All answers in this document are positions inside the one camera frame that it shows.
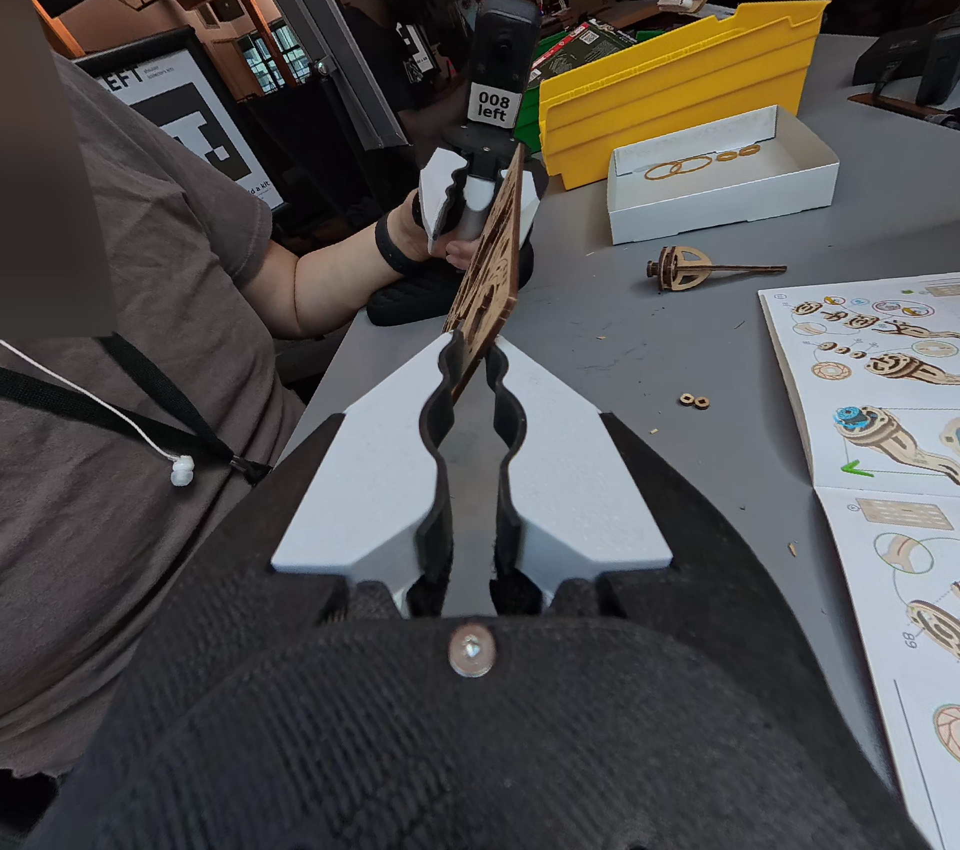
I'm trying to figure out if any green plastic bin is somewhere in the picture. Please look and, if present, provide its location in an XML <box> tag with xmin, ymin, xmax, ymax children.
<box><xmin>513</xmin><ymin>25</ymin><xmax>669</xmax><ymax>155</ymax></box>

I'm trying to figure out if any person's left forearm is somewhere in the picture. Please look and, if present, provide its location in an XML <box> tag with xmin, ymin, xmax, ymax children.
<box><xmin>238</xmin><ymin>223</ymin><xmax>395</xmax><ymax>341</ymax></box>

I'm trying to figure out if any person's left hand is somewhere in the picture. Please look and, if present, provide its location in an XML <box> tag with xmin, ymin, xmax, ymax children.
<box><xmin>407</xmin><ymin>190</ymin><xmax>483</xmax><ymax>272</ymax></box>

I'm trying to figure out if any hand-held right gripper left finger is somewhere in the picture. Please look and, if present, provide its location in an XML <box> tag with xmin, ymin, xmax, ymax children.
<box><xmin>270</xmin><ymin>331</ymin><xmax>460</xmax><ymax>617</ymax></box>

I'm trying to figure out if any white cardboard box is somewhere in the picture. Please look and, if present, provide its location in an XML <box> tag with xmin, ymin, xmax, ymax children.
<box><xmin>606</xmin><ymin>104</ymin><xmax>841</xmax><ymax>247</ymax></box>

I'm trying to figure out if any wooden parts sheet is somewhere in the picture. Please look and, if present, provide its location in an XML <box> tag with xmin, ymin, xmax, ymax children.
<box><xmin>442</xmin><ymin>145</ymin><xmax>526</xmax><ymax>401</ymax></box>

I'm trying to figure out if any black desk device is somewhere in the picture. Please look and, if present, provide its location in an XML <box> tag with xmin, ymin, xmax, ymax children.
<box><xmin>851</xmin><ymin>13</ymin><xmax>960</xmax><ymax>120</ymax></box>

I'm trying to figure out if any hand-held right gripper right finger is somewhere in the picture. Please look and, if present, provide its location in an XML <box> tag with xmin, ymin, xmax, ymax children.
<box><xmin>486</xmin><ymin>336</ymin><xmax>674</xmax><ymax>617</ymax></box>

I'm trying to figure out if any black lanyard strap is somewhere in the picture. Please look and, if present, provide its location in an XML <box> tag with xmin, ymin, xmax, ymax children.
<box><xmin>0</xmin><ymin>332</ymin><xmax>273</xmax><ymax>487</ymax></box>

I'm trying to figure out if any black framed marker sign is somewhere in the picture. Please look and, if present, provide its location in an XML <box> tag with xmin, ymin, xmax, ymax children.
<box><xmin>75</xmin><ymin>26</ymin><xmax>288</xmax><ymax>215</ymax></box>

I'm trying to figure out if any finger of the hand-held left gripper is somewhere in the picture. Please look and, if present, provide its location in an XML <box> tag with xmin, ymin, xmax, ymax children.
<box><xmin>417</xmin><ymin>145</ymin><xmax>472</xmax><ymax>257</ymax></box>
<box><xmin>517</xmin><ymin>173</ymin><xmax>544</xmax><ymax>245</ymax></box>

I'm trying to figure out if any grey framed panel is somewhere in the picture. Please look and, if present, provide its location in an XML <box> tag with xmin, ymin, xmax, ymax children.
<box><xmin>258</xmin><ymin>0</ymin><xmax>410</xmax><ymax>152</ymax></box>

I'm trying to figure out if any red-edged kit box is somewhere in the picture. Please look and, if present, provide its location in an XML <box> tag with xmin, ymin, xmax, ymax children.
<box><xmin>527</xmin><ymin>17</ymin><xmax>640</xmax><ymax>92</ymax></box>

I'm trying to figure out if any wooden shaft assembly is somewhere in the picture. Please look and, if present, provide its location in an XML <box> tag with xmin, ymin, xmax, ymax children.
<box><xmin>646</xmin><ymin>244</ymin><xmax>789</xmax><ymax>294</ymax></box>

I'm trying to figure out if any illustrated instruction booklet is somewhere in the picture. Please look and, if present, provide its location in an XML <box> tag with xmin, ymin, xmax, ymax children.
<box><xmin>757</xmin><ymin>272</ymin><xmax>960</xmax><ymax>850</ymax></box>

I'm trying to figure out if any black wristband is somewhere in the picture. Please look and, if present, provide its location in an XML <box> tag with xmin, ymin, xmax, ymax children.
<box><xmin>373</xmin><ymin>211</ymin><xmax>412</xmax><ymax>278</ymax></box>

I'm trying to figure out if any white cord with bead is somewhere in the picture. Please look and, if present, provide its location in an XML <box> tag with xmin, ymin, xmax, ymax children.
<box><xmin>0</xmin><ymin>338</ymin><xmax>198</xmax><ymax>489</ymax></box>

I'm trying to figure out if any yellow plastic bin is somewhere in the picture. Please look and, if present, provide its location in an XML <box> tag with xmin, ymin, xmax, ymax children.
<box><xmin>537</xmin><ymin>0</ymin><xmax>832</xmax><ymax>193</ymax></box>

